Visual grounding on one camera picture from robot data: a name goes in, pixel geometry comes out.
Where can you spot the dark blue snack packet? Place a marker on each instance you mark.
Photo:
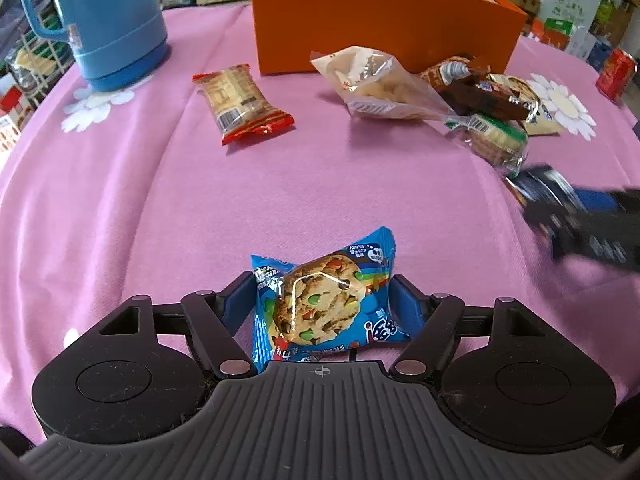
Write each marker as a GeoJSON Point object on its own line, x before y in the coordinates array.
{"type": "Point", "coordinates": [542, 185]}

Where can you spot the red cracker packet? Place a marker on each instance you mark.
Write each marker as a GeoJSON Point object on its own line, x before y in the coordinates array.
{"type": "Point", "coordinates": [240, 97]}

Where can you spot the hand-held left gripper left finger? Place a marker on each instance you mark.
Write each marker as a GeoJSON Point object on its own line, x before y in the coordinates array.
{"type": "Point", "coordinates": [235, 305]}

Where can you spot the blue thermos jug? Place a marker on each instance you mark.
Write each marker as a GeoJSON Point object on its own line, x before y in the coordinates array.
{"type": "Point", "coordinates": [110, 20]}

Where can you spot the blue chip cookie packet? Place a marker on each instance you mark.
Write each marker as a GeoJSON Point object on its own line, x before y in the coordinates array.
{"type": "Point", "coordinates": [320, 305]}

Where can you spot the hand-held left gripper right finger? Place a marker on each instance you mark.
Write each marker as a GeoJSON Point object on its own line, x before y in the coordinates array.
{"type": "Point", "coordinates": [407, 305]}

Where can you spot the green edged cracker packet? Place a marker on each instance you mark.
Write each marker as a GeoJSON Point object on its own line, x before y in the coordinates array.
{"type": "Point", "coordinates": [492, 137]}

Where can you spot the beige flat packet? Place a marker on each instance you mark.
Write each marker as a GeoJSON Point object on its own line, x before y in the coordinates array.
{"type": "Point", "coordinates": [545, 125]}

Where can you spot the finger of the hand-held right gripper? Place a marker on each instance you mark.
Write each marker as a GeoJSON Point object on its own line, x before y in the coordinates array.
{"type": "Point", "coordinates": [555, 225]}
{"type": "Point", "coordinates": [597, 199]}

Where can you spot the clear packet of beige puffs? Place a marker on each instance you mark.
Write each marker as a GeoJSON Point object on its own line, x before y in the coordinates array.
{"type": "Point", "coordinates": [380, 85]}

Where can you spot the orange cardboard box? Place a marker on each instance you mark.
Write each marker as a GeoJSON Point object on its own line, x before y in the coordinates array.
{"type": "Point", "coordinates": [375, 30]}

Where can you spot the red drink can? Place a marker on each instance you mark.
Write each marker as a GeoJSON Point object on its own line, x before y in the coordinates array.
{"type": "Point", "coordinates": [617, 75]}

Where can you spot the brown chocolate cookie packet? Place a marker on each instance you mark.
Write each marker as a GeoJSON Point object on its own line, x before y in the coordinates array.
{"type": "Point", "coordinates": [492, 100]}

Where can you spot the orange and white carton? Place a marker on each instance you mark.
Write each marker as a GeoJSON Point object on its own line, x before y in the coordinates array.
{"type": "Point", "coordinates": [531, 29]}

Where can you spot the pink flowered tablecloth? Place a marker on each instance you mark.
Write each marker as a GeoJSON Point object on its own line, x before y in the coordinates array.
{"type": "Point", "coordinates": [150, 200]}

